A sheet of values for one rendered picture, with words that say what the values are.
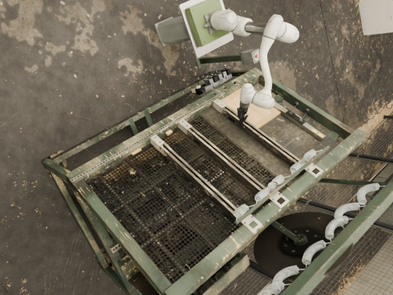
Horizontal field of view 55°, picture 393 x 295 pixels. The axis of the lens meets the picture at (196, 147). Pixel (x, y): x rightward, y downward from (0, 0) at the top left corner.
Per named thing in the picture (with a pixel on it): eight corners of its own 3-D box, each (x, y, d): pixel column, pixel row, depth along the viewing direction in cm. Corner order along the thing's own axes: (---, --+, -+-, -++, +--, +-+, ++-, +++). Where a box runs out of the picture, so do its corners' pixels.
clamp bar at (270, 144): (218, 103, 360) (220, 83, 342) (320, 178, 304) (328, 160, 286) (210, 107, 355) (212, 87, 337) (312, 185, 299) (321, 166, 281)
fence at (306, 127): (247, 85, 379) (247, 82, 376) (324, 139, 334) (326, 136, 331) (243, 88, 377) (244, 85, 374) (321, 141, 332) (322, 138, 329)
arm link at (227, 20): (211, 9, 341) (227, 4, 323) (227, 15, 351) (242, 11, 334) (209, 27, 341) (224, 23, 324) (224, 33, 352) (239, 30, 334)
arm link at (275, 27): (269, 37, 286) (281, 41, 294) (278, 13, 280) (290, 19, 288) (258, 33, 296) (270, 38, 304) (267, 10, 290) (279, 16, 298)
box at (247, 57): (246, 49, 390) (259, 48, 375) (250, 60, 394) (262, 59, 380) (238, 53, 384) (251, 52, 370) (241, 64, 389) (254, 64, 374)
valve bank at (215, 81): (220, 64, 395) (235, 63, 375) (224, 76, 400) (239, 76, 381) (184, 83, 371) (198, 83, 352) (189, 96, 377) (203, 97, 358)
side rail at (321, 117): (262, 81, 395) (264, 72, 387) (352, 140, 343) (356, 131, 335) (258, 83, 392) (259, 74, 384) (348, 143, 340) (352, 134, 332)
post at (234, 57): (202, 57, 449) (245, 53, 389) (203, 62, 452) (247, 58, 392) (198, 59, 446) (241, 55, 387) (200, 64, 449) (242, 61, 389)
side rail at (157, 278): (85, 187, 296) (82, 178, 288) (173, 292, 244) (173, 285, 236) (75, 192, 293) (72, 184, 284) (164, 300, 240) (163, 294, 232)
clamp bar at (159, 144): (158, 139, 325) (157, 119, 308) (259, 231, 269) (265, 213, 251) (148, 144, 321) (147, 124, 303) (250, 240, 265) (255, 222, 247)
